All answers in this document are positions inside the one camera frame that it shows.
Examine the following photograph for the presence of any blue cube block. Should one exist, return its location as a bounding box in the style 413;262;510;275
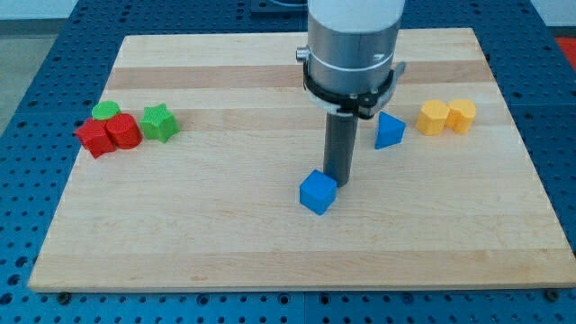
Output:
299;170;337;215

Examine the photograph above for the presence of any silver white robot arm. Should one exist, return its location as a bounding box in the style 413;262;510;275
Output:
296;0;405;95

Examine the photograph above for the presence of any light wooden board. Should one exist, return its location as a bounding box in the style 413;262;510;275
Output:
29;28;575;293

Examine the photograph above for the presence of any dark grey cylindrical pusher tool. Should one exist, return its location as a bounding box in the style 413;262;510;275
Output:
323;114;357;187

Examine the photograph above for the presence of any blue triangular prism block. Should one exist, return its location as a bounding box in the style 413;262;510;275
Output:
374;112;406;149

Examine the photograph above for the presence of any green star block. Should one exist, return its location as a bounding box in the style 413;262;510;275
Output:
139;103;179;143

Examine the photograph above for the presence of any yellow hexagonal block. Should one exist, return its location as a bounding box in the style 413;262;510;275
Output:
416;100;450;136

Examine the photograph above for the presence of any red cylinder block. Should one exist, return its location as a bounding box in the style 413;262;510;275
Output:
105;113;142;149

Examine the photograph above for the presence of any green cylinder block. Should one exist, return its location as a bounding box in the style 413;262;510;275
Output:
91;101;121;121

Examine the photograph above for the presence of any red star block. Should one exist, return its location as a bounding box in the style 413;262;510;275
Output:
74;118;116;158

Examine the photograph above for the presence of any black clamp ring with lever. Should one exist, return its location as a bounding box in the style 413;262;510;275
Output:
301;60;407;121

